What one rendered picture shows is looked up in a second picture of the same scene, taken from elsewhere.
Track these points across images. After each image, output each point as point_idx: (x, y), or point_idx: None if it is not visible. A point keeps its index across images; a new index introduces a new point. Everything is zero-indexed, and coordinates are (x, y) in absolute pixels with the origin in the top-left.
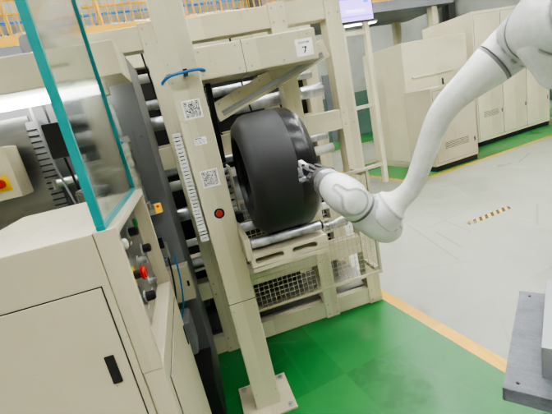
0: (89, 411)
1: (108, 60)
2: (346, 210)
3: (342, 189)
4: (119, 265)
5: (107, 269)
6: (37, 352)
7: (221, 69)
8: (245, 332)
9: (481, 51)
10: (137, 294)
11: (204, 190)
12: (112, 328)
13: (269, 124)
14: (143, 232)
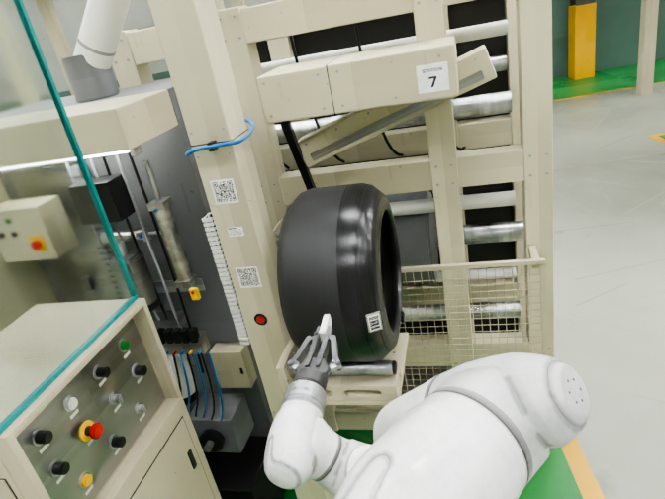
0: None
1: (114, 134)
2: (270, 480)
3: (270, 451)
4: (16, 468)
5: (6, 467)
6: None
7: (297, 109)
8: None
9: (424, 396)
10: (38, 494)
11: (242, 290)
12: None
13: (316, 234)
14: (147, 345)
